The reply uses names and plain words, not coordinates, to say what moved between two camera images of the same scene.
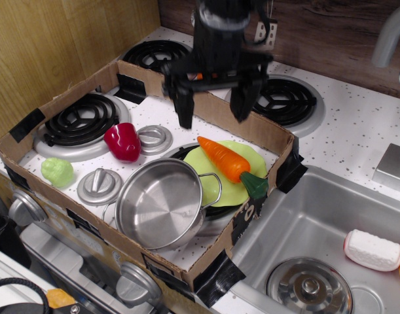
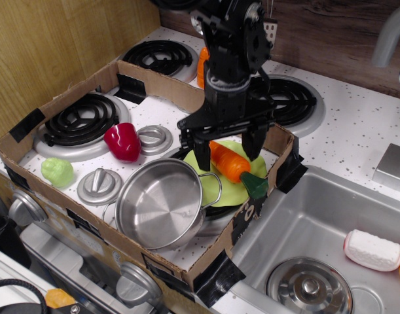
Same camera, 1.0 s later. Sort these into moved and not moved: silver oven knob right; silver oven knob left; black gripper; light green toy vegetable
Moved: black gripper
Not moved: silver oven knob left; silver oven knob right; light green toy vegetable
